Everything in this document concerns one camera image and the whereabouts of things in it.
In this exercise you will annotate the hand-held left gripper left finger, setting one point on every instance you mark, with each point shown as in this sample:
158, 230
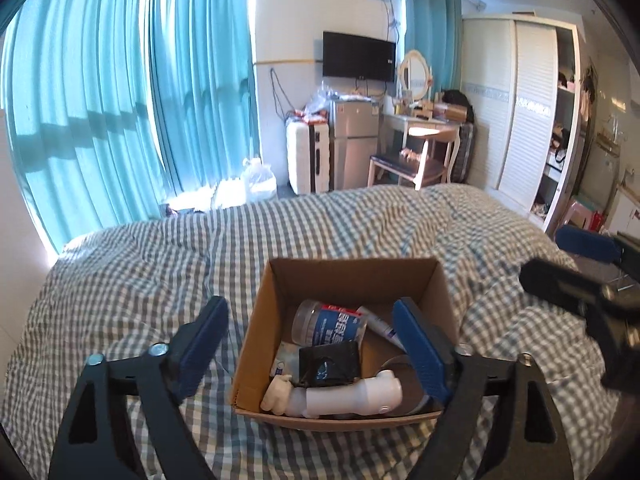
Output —
200, 345

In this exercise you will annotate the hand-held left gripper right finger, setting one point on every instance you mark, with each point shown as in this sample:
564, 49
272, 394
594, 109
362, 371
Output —
420, 350

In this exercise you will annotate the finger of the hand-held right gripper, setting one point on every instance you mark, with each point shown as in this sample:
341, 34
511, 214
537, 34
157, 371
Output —
585, 242
555, 280

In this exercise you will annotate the white tape roll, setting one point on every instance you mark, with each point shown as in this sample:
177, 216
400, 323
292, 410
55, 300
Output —
406, 371

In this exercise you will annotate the white tube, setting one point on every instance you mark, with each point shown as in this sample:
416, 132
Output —
380, 327

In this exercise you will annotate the small blue white sachet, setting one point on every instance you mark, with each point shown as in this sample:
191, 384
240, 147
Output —
281, 371

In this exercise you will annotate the black packet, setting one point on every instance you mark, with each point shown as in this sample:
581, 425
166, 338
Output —
330, 362

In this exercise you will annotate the clear plastic jar blue label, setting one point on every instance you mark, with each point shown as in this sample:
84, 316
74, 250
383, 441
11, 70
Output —
325, 322

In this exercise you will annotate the brown cardboard box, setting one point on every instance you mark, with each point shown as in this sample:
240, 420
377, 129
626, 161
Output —
320, 280

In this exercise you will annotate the pink plastic stool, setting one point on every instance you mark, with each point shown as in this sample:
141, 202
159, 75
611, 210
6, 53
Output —
577, 212

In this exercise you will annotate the grey checked blanket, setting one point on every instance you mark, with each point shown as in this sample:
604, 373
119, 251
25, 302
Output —
150, 270

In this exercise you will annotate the white louvered wardrobe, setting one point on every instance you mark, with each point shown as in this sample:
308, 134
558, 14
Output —
530, 110

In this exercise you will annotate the dark suitcase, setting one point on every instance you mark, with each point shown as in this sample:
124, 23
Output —
466, 152

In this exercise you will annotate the clear water jug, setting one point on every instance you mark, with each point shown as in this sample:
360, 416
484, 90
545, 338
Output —
260, 182

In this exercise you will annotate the dark cushioned chair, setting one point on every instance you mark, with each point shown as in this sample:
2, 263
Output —
400, 165

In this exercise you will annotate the wooden box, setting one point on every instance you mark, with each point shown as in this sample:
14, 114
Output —
450, 111

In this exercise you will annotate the white dressing table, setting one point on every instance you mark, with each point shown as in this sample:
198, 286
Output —
430, 132

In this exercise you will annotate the black bag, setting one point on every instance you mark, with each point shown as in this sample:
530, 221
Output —
455, 100

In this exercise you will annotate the white suitcase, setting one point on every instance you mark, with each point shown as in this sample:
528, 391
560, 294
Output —
300, 160

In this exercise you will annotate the silver mini fridge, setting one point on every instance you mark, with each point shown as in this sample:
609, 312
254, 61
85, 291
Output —
352, 145

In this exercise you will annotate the oval white vanity mirror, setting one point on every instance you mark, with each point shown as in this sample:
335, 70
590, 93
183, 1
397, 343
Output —
415, 75

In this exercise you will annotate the wide teal curtain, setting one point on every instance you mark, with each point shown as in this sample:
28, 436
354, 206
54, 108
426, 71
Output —
75, 110

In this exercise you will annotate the clear plastic bags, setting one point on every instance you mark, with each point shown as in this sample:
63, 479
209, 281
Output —
320, 102

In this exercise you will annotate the narrow teal curtain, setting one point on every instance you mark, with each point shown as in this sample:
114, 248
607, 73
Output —
430, 25

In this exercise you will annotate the black wall television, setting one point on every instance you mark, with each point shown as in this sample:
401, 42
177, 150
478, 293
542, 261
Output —
357, 55

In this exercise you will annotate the yellow wall pipe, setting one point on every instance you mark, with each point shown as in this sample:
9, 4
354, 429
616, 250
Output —
285, 62

